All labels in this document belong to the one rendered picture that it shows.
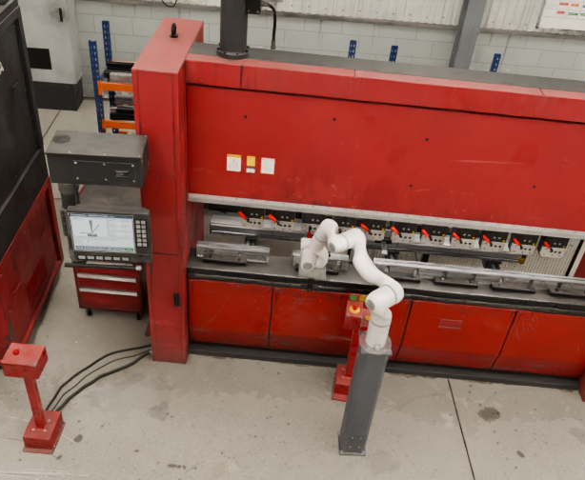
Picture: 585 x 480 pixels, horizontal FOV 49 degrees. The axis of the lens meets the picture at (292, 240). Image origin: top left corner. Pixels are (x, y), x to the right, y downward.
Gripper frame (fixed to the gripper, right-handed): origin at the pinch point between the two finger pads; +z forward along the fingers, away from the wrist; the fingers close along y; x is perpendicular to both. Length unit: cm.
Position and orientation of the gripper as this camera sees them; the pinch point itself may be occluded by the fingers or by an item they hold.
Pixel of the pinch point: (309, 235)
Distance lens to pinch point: 419.2
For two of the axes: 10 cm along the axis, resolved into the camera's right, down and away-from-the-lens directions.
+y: 10.0, 1.0, 0.1
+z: 0.5, -6.0, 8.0
